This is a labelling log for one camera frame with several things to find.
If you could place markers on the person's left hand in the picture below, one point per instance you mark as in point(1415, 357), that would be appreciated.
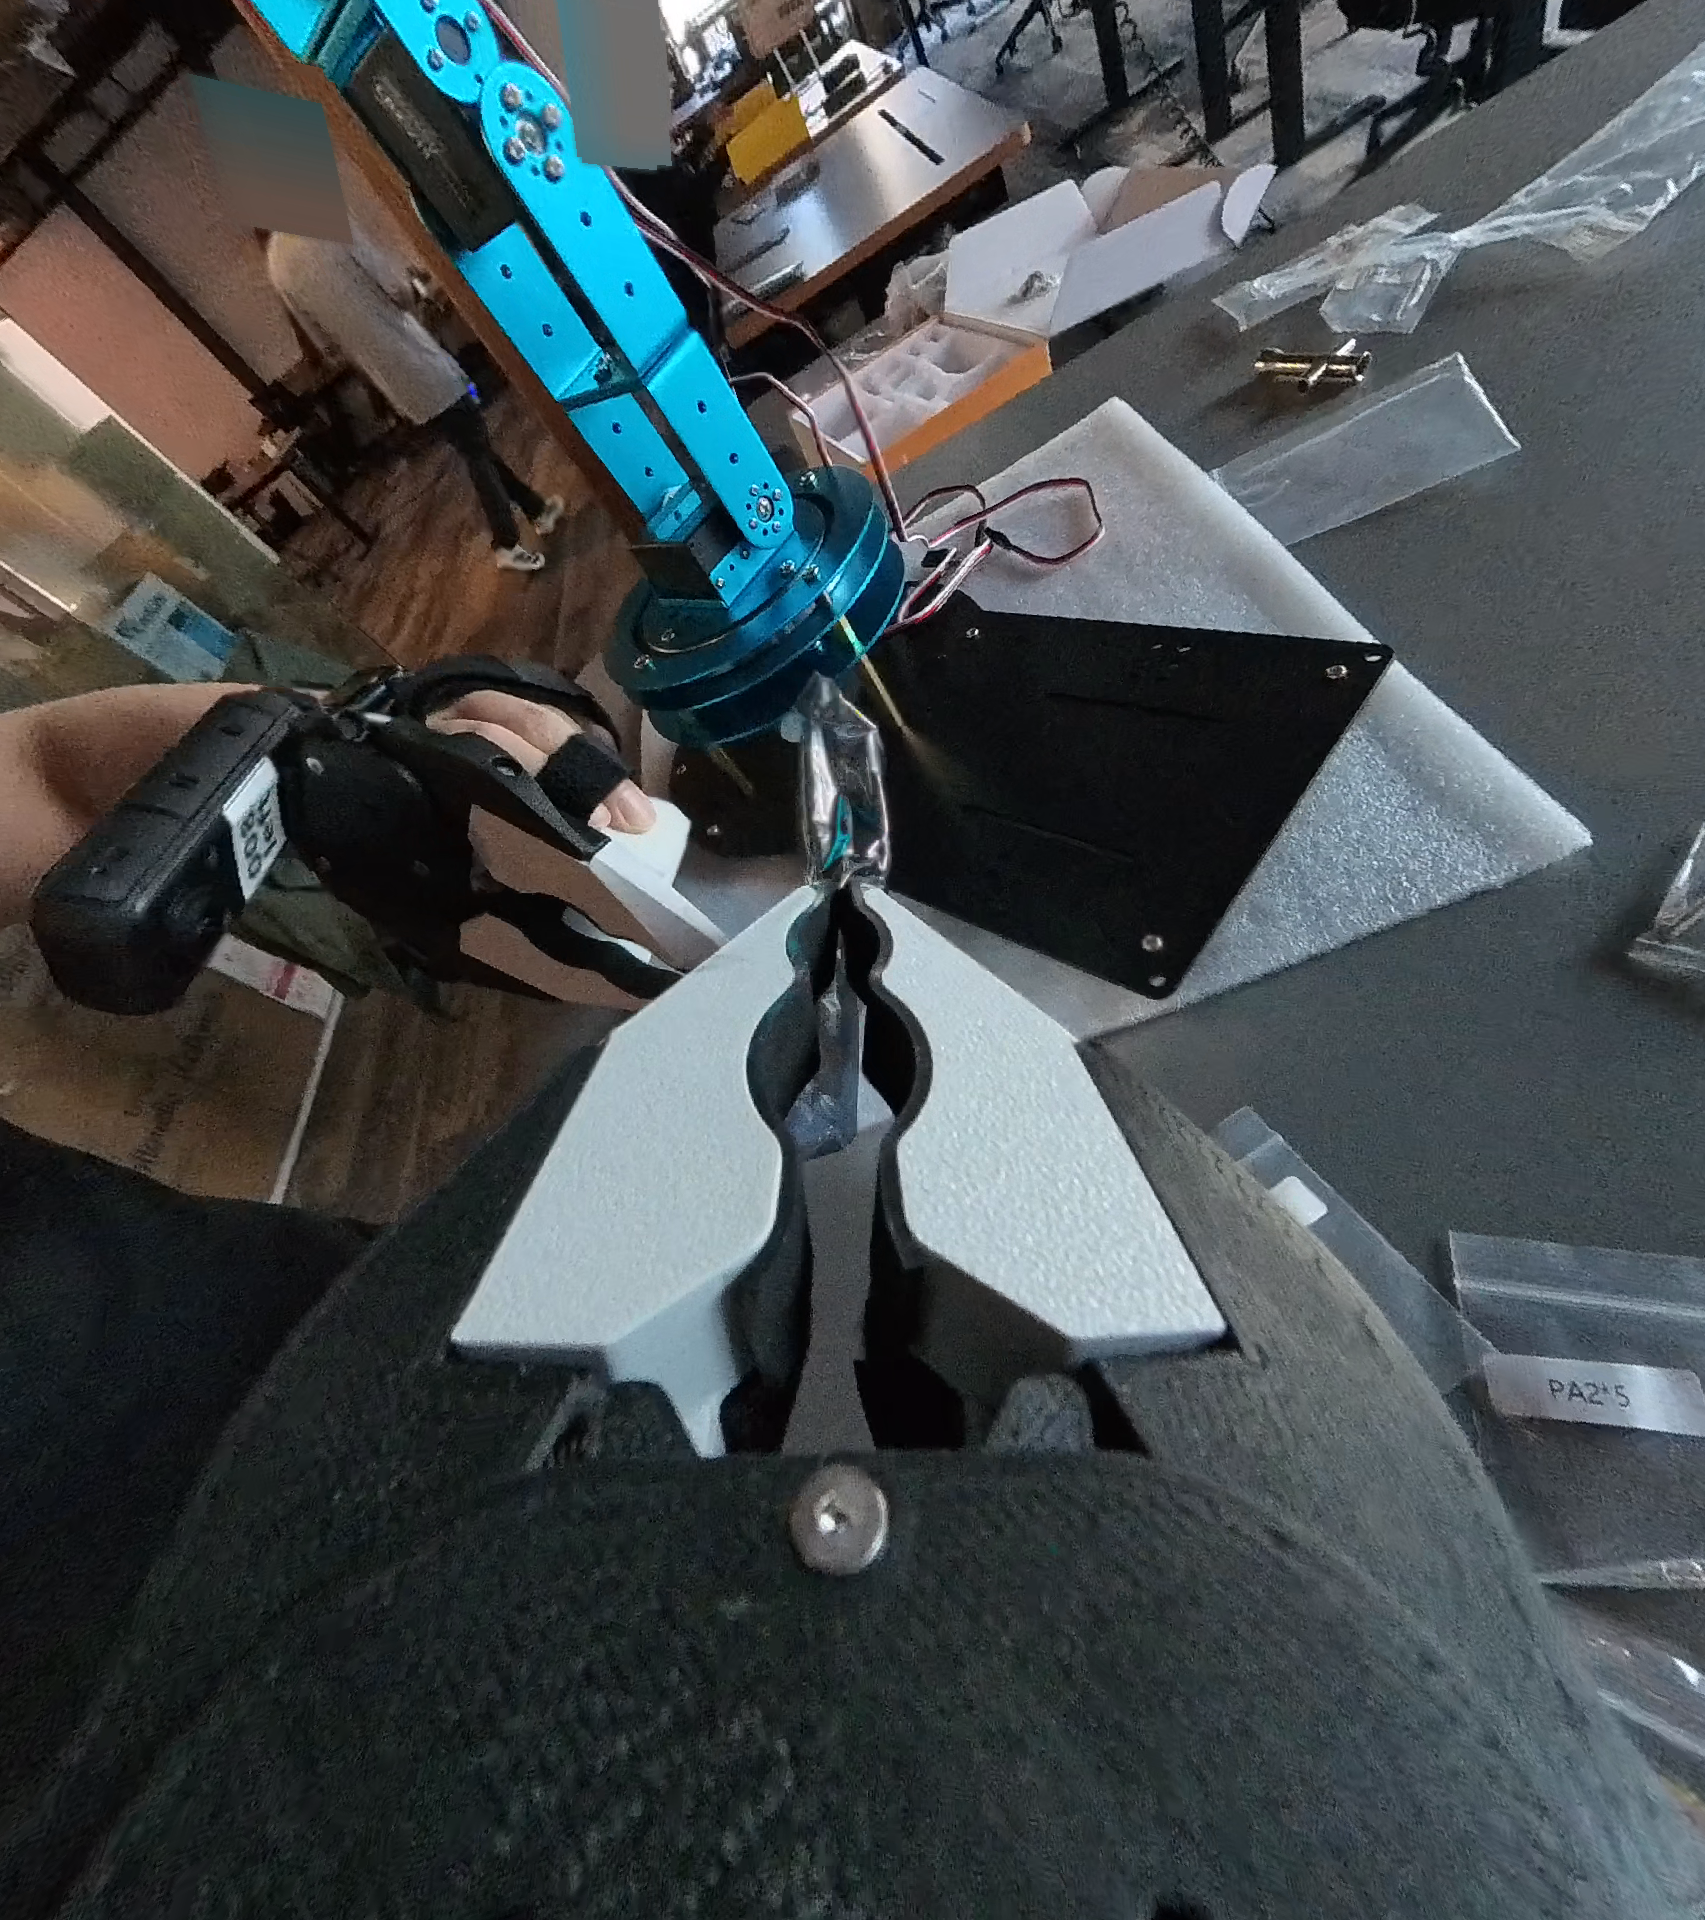
point(539, 737)

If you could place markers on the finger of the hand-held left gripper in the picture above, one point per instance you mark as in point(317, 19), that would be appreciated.
point(570, 937)

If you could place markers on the wooden desk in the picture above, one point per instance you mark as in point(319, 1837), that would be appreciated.
point(883, 151)

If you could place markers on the metal cross wrench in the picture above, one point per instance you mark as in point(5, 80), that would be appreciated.
point(1312, 366)

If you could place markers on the dark parts bag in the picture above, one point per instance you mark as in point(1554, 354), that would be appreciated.
point(849, 797)

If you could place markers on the blue toy robot arm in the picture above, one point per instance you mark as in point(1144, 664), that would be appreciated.
point(612, 361)

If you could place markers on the black metal base plate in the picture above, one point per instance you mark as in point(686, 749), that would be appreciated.
point(1123, 749)

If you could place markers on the dark grey desk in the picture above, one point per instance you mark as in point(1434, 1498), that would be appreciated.
point(1633, 632)

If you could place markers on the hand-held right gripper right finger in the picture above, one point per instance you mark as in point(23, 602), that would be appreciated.
point(1048, 1185)

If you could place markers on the scattered small clear zip bags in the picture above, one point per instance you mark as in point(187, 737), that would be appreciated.
point(1633, 1410)

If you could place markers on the white open cardboard box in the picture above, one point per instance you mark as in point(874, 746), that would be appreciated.
point(1079, 257)

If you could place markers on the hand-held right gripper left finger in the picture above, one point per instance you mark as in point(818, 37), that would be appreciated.
point(642, 1185)

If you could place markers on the person's left forearm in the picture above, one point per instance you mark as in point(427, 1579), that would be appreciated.
point(12, 811)

